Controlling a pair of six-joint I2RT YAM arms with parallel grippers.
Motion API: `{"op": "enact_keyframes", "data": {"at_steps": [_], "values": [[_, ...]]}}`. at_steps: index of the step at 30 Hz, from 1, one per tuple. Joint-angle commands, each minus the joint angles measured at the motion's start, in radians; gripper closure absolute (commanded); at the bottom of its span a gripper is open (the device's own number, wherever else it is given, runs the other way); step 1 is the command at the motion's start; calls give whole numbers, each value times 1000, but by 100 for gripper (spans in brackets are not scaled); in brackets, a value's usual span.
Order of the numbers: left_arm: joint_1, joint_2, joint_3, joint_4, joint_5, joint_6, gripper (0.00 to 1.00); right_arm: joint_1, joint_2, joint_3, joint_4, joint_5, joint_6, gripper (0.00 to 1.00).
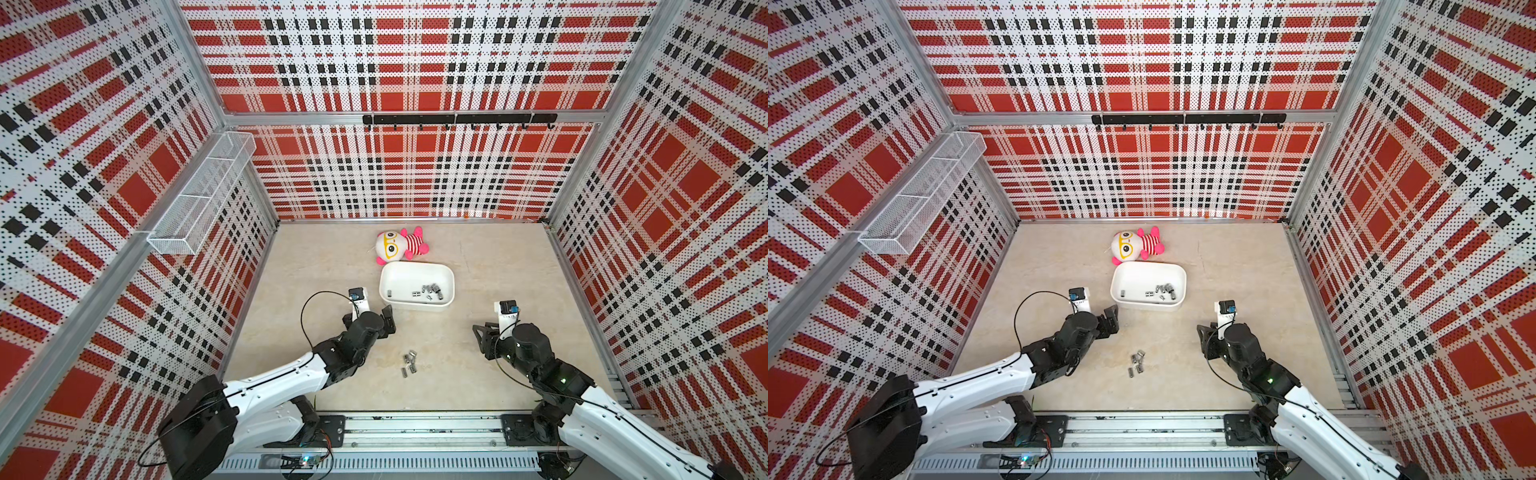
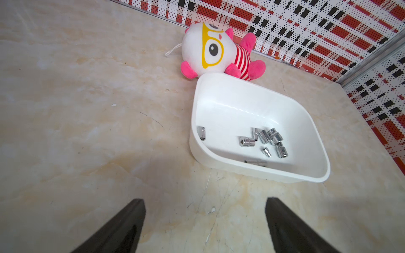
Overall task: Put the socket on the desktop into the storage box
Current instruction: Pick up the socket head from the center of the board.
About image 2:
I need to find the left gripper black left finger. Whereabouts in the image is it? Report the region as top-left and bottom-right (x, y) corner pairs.
(73, 199), (146, 253)

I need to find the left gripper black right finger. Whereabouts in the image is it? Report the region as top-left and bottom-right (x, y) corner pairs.
(265, 197), (338, 253)

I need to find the tiny chrome socket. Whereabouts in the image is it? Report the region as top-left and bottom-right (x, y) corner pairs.
(262, 148), (272, 158)

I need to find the large chrome socket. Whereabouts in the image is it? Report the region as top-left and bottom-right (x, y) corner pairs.
(267, 128), (283, 145)

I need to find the medium chrome socket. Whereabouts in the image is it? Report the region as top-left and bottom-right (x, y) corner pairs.
(258, 129), (271, 144)

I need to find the lone chrome socket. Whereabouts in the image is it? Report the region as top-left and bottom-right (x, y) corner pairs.
(197, 126), (206, 141)

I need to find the white plastic storage box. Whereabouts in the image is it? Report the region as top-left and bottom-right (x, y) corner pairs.
(189, 73), (331, 183)

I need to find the pink striped plush doll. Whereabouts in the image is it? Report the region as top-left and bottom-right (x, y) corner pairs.
(165, 23), (266, 81)

